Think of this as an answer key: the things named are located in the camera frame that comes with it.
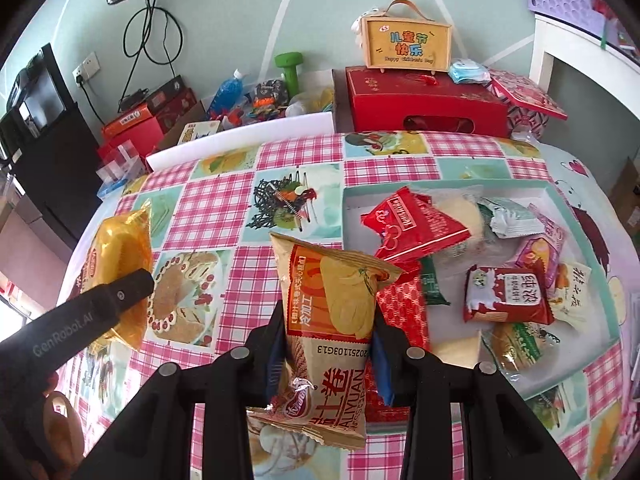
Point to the white wall socket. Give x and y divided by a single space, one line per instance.
86 67

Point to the person's left hand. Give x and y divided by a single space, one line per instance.
62 430

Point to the small printed box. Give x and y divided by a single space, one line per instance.
200 132

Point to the teal cardboard tray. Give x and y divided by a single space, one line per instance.
550 360

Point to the black appliance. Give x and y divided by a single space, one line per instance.
40 100

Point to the brown cardboard boxes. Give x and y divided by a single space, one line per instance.
625 185

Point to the dark patterned bag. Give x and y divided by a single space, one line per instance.
270 91

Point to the orange-red cardboard box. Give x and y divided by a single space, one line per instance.
132 120

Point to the colourful stationery pile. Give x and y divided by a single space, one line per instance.
615 20

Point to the red patterned tin box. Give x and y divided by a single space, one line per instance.
525 95

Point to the large red gift box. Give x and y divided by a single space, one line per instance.
380 105

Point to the white desk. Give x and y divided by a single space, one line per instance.
575 40

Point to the blue wet wipes pack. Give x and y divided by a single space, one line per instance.
467 72

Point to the dark brown gift box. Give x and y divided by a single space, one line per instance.
172 97

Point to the clear plastic box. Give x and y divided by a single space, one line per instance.
117 165

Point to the black cabinet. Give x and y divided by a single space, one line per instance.
60 180

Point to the colourful toy pile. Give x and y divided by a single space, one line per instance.
262 109

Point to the blue plastic bottle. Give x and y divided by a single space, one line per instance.
227 92

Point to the pale green snack packet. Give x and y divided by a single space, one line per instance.
515 217

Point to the orange potato chip bag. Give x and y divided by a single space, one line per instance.
325 300

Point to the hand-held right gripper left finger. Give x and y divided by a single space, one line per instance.
275 365

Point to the green dumbbell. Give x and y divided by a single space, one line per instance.
290 72

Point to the red patterned packet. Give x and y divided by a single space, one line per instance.
405 310

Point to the dark red and white packet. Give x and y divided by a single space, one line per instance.
505 295

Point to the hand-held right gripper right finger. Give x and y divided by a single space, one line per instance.
382 365

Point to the white calligraphy snack packet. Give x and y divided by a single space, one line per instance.
575 295

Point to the bright red snack packet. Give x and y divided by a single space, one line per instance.
415 225

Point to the clear plastic bottle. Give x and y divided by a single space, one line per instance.
305 105

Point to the bun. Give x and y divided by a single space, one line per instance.
462 212

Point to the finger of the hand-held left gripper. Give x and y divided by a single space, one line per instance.
125 292

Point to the yellow clear cake packet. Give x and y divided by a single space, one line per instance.
120 245

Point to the white board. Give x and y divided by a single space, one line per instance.
280 127

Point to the pink checked tablecloth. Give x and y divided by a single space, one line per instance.
225 270

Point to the pink snack packet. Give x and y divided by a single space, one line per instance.
540 255

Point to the dark green snack packet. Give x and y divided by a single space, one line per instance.
432 285

